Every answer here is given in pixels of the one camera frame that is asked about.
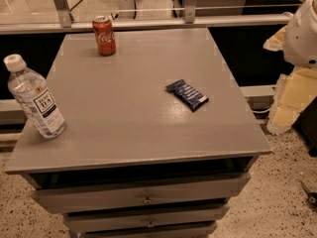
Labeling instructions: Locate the bottom grey drawer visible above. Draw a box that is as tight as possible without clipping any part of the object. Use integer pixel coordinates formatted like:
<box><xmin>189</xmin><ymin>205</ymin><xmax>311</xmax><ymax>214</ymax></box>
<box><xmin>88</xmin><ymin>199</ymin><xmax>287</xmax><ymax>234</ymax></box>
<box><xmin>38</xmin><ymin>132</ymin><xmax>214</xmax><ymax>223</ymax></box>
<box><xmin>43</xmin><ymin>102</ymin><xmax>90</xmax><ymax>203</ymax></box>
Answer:
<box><xmin>80</xmin><ymin>222</ymin><xmax>217</xmax><ymax>238</ymax></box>

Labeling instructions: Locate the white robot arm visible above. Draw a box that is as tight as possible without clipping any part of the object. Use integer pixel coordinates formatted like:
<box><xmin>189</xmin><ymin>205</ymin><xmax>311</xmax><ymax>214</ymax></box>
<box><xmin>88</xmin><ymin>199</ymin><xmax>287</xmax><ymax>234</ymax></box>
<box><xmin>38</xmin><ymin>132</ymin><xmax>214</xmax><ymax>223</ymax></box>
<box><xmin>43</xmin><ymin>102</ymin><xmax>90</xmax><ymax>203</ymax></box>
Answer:
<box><xmin>283</xmin><ymin>0</ymin><xmax>317</xmax><ymax>68</ymax></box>

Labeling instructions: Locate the blue rxbar blueberry wrapper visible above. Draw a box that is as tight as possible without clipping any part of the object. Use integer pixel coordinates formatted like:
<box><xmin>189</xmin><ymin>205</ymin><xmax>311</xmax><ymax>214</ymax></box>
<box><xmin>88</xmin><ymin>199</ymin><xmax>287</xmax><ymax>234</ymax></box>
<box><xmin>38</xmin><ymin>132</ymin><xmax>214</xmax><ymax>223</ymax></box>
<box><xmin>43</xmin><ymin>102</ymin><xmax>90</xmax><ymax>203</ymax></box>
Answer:
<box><xmin>165</xmin><ymin>79</ymin><xmax>209</xmax><ymax>112</ymax></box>

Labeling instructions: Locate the middle grey drawer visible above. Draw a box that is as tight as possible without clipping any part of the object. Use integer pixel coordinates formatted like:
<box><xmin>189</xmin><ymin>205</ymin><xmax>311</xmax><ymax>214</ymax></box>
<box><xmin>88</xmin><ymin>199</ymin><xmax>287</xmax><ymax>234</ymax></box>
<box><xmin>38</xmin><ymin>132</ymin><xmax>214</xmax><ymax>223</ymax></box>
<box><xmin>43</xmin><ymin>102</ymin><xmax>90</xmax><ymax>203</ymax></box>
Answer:
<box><xmin>64</xmin><ymin>204</ymin><xmax>229</xmax><ymax>233</ymax></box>

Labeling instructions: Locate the red coca-cola can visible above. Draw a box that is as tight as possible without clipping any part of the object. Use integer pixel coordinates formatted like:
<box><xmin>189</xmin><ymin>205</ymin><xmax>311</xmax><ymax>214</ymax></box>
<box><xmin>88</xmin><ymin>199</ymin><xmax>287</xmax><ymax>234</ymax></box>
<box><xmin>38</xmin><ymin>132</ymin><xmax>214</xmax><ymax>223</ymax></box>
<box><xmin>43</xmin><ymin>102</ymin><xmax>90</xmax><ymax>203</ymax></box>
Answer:
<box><xmin>92</xmin><ymin>16</ymin><xmax>116</xmax><ymax>56</ymax></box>

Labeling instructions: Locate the metal railing frame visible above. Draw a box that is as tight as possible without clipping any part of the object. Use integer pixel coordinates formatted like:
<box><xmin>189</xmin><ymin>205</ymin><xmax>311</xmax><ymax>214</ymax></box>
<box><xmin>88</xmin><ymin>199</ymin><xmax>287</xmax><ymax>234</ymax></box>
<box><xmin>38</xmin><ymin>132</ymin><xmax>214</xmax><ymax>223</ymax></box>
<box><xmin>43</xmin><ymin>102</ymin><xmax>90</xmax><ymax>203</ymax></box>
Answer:
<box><xmin>0</xmin><ymin>0</ymin><xmax>296</xmax><ymax>35</ymax></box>

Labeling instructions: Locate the grey drawer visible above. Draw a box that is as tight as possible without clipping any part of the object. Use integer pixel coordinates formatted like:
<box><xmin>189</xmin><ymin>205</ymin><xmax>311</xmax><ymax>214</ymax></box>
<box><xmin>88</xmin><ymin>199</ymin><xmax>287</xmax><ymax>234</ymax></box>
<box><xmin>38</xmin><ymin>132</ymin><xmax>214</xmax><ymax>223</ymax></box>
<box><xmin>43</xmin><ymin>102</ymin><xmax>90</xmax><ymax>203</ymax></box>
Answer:
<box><xmin>32</xmin><ymin>173</ymin><xmax>251</xmax><ymax>213</ymax></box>
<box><xmin>80</xmin><ymin>222</ymin><xmax>217</xmax><ymax>238</ymax></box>
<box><xmin>64</xmin><ymin>204</ymin><xmax>229</xmax><ymax>233</ymax></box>

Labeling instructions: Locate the yellow foam padding block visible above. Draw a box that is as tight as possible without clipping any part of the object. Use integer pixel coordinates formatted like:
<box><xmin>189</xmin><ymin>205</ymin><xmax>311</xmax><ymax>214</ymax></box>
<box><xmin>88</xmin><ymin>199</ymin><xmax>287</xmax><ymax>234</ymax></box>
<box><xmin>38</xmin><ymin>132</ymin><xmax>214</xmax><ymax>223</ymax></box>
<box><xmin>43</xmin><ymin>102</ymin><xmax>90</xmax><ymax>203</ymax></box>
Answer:
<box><xmin>266</xmin><ymin>66</ymin><xmax>317</xmax><ymax>135</ymax></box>

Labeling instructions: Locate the grey drawer cabinet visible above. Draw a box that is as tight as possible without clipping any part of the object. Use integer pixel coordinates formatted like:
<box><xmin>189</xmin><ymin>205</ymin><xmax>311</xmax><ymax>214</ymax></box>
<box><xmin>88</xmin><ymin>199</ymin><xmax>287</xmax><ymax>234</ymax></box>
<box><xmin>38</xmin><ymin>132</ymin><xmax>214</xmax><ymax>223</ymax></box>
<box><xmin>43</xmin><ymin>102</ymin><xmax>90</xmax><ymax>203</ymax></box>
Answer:
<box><xmin>4</xmin><ymin>28</ymin><xmax>273</xmax><ymax>238</ymax></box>

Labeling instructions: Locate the top grey drawer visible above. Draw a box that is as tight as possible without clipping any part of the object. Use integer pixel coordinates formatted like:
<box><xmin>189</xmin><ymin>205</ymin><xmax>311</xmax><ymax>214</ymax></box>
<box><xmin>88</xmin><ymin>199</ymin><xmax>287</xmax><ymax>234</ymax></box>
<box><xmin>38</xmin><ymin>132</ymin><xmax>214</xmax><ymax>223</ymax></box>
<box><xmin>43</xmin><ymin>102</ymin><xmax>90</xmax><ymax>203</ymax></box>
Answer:
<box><xmin>32</xmin><ymin>173</ymin><xmax>251</xmax><ymax>213</ymax></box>

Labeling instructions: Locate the clear plastic tea bottle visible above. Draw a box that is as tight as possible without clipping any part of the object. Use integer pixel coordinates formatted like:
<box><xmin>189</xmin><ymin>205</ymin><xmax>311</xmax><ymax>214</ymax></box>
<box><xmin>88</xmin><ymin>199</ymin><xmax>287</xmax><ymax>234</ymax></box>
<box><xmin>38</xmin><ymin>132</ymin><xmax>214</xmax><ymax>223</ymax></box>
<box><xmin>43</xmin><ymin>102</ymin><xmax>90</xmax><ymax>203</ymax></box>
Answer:
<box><xmin>4</xmin><ymin>54</ymin><xmax>66</xmax><ymax>139</ymax></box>

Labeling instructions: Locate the black tool on floor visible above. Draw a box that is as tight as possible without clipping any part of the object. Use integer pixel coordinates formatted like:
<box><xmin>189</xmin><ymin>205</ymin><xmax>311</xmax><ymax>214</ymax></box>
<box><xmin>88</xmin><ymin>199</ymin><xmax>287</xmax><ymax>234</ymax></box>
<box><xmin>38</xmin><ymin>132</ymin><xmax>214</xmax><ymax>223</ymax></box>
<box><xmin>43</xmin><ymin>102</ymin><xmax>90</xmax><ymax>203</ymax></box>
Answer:
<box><xmin>300</xmin><ymin>181</ymin><xmax>317</xmax><ymax>207</ymax></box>

